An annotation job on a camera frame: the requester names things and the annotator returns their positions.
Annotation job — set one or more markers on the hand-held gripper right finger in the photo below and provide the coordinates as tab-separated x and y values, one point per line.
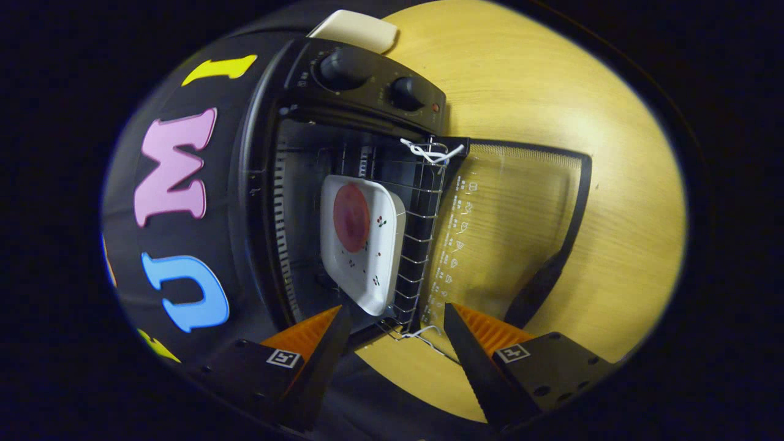
474	367

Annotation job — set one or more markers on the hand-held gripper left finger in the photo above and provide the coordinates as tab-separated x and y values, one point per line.
318	367

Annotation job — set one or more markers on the white square plate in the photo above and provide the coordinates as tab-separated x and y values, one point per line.
383	269

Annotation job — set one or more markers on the pink round ham slice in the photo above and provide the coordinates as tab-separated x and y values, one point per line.
351	217

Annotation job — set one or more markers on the black toaster oven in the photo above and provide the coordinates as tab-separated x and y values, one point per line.
257	153

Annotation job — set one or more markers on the white bread toaster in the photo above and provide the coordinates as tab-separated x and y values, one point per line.
355	27

